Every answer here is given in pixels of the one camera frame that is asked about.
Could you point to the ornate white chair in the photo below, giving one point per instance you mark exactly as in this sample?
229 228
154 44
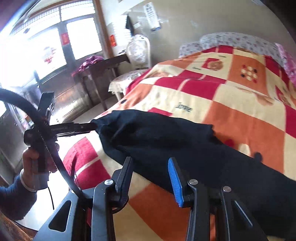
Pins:
138 53

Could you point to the dark navy pants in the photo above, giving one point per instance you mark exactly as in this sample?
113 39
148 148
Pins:
151 139

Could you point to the person's left hand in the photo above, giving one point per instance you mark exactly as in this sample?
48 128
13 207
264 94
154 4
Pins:
30 155

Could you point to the pink penguin print garment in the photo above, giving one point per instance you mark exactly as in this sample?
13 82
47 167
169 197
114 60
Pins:
288 63

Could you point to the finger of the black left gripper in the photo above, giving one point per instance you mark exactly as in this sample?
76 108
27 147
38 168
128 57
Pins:
82 126
71 133

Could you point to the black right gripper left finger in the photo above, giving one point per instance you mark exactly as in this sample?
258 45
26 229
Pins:
110 197

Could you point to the dark wooden table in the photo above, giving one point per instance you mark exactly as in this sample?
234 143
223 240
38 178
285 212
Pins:
92 72

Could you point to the blue sweater left forearm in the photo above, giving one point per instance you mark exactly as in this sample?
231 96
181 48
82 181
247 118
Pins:
16 200

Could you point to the white wall calendar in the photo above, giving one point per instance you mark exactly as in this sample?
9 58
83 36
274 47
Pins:
151 16

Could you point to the red window sticker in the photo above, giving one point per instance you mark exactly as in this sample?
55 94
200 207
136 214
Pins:
64 39

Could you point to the red orange patchwork love blanket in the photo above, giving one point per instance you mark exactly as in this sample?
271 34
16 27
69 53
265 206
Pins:
247 97

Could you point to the magenta cloth on table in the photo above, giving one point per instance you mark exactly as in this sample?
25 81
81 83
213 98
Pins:
88 62

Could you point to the floral white pillow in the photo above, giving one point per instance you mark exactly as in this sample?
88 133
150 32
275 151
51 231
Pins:
248 42

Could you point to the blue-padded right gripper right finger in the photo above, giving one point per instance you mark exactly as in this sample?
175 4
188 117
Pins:
201 200

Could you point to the dark cloth hanging on wall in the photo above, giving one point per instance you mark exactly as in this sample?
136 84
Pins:
129 25

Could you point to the red paper door sticker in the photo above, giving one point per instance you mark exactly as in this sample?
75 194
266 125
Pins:
113 40

